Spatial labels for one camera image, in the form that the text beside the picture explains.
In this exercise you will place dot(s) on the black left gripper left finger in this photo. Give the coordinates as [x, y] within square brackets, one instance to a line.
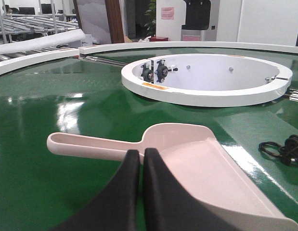
[114, 208]

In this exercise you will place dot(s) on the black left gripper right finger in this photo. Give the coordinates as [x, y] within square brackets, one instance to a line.
[168, 206]

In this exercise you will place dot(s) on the pink plastic dustpan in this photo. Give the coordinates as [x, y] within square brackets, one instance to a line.
[199, 163]

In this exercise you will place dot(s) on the left black bearing block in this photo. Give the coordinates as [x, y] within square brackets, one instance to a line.
[147, 74]

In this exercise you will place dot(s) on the black bearing block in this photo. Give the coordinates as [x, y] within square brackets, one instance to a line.
[162, 71]
[147, 74]

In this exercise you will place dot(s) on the right black bearing block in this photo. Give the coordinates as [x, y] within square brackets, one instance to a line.
[162, 71]

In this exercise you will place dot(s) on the red box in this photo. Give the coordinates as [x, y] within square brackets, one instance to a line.
[155, 39]

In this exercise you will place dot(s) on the green potted plant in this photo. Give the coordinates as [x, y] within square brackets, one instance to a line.
[150, 13]

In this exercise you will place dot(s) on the pink paper notice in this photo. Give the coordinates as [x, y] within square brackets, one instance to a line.
[167, 13]

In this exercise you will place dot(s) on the black water dispenser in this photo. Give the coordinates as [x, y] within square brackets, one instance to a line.
[196, 20]

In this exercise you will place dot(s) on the white outer rim right segment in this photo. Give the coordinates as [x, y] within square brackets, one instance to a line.
[144, 48]

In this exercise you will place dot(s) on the brown wooden pillar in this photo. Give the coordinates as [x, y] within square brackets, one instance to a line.
[114, 21]

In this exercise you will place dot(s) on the metal roller rack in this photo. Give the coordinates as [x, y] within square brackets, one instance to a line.
[24, 19]

